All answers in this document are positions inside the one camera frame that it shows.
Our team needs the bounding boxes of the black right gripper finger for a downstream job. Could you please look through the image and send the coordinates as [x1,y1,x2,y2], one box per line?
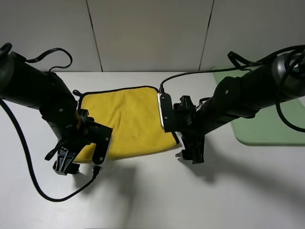
[175,136,191,161]
[189,136,204,164]

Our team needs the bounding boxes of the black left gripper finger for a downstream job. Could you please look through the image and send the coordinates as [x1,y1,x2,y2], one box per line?
[52,147,76,176]
[69,163,80,174]

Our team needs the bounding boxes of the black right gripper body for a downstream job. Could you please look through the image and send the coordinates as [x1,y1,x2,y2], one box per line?
[173,95,207,143]

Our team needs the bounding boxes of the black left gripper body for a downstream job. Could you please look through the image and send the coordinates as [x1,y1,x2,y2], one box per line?
[46,109,94,157]

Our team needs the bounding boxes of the yellow towel with black trim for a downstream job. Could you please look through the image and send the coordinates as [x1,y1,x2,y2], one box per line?
[73,86,179,159]

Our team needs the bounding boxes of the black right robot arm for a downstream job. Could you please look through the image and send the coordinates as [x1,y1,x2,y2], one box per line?
[173,45,305,164]

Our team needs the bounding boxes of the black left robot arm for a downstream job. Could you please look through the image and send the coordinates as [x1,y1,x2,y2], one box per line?
[0,43,87,175]

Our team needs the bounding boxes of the light green plastic tray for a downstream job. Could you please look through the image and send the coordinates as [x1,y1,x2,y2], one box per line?
[212,66,305,146]

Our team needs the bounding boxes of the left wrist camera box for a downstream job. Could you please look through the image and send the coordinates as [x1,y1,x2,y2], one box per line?
[91,123,113,168]

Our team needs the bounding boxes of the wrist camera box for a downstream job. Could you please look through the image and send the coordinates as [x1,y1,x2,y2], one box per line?
[91,123,113,168]
[157,93,176,133]

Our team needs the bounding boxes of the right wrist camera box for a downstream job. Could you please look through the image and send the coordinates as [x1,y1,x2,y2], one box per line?
[157,93,176,133]

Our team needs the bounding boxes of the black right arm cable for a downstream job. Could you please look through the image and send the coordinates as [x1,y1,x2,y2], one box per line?
[159,44,305,133]

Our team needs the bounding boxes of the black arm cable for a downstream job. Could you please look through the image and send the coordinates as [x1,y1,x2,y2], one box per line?
[0,42,101,203]
[159,44,305,133]

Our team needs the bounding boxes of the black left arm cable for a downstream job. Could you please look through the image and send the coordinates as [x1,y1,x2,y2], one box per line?
[0,42,101,203]

